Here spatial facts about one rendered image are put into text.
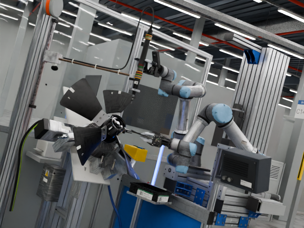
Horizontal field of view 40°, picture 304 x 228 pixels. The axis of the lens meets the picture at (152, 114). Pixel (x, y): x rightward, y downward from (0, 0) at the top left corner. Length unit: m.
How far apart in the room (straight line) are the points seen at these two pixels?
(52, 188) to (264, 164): 1.34
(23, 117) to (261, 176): 1.58
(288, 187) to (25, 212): 6.82
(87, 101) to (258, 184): 1.10
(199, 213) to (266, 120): 1.03
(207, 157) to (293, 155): 3.04
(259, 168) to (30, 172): 1.69
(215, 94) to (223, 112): 3.95
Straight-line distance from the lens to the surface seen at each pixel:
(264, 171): 2.34
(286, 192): 9.29
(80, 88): 2.59
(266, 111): 3.26
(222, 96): 6.63
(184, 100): 3.22
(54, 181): 2.81
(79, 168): 2.61
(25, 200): 3.27
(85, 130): 2.40
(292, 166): 9.26
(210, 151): 6.61
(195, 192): 3.15
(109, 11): 3.40
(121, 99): 2.79
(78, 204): 2.73
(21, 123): 2.95
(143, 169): 3.76
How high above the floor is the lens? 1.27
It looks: 1 degrees up
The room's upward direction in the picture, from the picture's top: 15 degrees clockwise
